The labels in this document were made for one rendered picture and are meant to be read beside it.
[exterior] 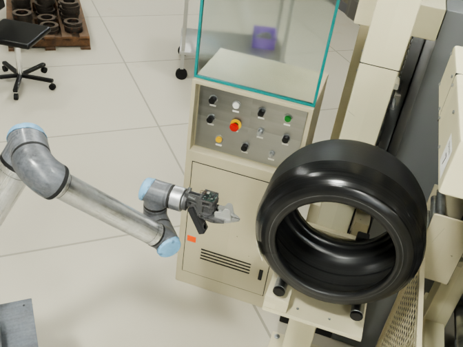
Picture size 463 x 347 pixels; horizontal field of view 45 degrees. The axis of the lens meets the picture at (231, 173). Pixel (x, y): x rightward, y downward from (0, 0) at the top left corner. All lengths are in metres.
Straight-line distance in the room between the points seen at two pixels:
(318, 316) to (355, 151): 0.66
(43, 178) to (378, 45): 1.11
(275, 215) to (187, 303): 1.44
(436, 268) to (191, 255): 1.36
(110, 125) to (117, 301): 1.81
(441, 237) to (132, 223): 1.10
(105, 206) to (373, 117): 0.95
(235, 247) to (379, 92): 1.31
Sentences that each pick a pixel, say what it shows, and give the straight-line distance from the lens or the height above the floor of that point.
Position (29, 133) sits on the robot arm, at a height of 1.42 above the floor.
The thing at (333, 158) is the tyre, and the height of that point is 1.44.
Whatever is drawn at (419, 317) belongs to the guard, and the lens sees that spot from 1.98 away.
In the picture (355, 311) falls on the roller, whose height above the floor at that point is 0.92.
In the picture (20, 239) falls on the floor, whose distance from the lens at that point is 3.52.
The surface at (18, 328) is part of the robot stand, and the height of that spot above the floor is 0.60.
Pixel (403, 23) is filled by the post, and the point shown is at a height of 1.81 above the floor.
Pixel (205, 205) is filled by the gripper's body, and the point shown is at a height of 1.12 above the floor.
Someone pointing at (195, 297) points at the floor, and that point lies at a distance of 3.16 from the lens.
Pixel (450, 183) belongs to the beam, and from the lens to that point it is 1.35.
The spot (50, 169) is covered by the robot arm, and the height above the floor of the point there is 1.38.
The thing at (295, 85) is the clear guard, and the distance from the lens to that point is 2.37.
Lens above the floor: 2.36
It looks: 35 degrees down
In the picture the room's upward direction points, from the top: 8 degrees clockwise
